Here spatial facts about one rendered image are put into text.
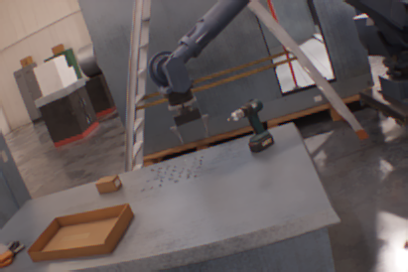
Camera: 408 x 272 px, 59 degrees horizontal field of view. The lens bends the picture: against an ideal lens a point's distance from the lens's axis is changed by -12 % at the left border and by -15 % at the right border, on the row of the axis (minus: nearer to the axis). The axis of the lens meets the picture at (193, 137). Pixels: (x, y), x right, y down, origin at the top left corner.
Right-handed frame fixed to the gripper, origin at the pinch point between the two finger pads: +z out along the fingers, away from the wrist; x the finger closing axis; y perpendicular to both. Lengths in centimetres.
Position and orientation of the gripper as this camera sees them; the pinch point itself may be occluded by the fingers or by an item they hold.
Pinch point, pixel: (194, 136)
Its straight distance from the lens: 207.6
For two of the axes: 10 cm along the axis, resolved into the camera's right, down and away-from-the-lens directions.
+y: -0.7, -2.7, 9.6
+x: -9.4, 3.4, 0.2
